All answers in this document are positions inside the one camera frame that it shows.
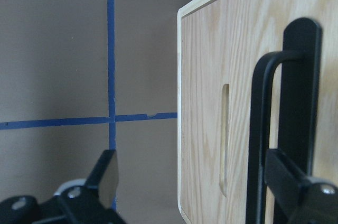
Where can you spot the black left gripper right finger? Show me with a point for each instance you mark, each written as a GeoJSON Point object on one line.
{"type": "Point", "coordinates": [301, 198]}

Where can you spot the wooden drawer cabinet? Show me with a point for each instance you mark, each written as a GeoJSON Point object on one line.
{"type": "Point", "coordinates": [203, 102]}

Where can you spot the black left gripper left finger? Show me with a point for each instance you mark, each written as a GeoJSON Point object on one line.
{"type": "Point", "coordinates": [89, 200]}

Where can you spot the wooden drawer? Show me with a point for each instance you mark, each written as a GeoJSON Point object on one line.
{"type": "Point", "coordinates": [211, 118]}

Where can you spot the black drawer handle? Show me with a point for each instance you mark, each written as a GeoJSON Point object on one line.
{"type": "Point", "coordinates": [300, 67]}

